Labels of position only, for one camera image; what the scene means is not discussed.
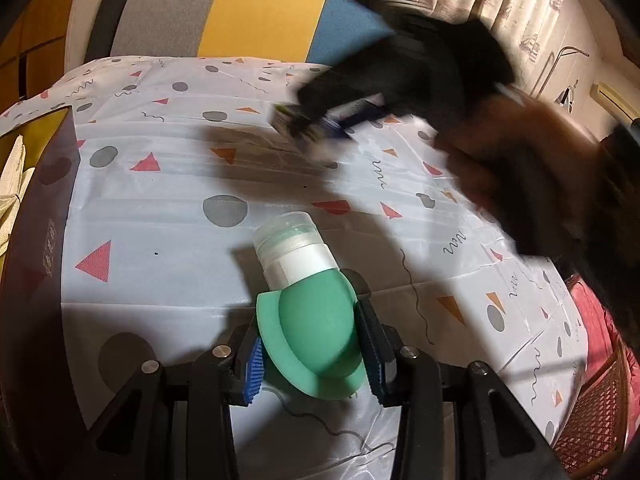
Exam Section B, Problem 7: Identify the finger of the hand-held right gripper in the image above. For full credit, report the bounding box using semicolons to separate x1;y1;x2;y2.
340;102;398;133
297;57;388;121

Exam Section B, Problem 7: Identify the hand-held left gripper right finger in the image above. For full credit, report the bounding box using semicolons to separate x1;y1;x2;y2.
355;300;566;480

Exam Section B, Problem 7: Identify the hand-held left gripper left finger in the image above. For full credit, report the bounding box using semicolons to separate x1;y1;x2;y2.
75;324;264;480

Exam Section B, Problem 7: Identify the blue tissue packet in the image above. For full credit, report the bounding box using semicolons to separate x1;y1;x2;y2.
272;100;357;162

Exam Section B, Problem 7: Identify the green silicone bottle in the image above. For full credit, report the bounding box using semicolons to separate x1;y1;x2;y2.
251;212;368;401

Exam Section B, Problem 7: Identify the gold metal tin box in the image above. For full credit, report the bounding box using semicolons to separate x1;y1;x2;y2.
0;105;92;480

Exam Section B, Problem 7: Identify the beige cloth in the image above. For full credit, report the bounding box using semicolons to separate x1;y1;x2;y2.
0;135;37;261

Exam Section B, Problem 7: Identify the person's right hand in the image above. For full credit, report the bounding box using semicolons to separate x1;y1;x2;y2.
434;94;603;261

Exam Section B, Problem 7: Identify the grey yellow blue chair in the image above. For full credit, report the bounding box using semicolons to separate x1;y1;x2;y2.
110;0;401;68

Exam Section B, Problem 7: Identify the metal hanger stand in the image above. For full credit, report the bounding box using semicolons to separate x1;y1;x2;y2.
537;45;592;106

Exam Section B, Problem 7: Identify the white patterned tablecloth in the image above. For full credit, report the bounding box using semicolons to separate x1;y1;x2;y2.
0;55;588;466

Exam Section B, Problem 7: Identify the white air conditioner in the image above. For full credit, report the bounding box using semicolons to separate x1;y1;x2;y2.
590;82;634;112

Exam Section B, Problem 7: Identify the red cushion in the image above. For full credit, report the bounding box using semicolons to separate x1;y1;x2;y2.
570;280;620;362

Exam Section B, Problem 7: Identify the rattan chair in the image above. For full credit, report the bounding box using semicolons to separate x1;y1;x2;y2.
554;339;632;477

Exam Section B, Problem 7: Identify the black rolled mat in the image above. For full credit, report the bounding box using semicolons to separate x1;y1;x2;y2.
82;0;151;63

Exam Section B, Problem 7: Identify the wooden wardrobe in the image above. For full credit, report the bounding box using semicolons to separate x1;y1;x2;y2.
0;0;86;106

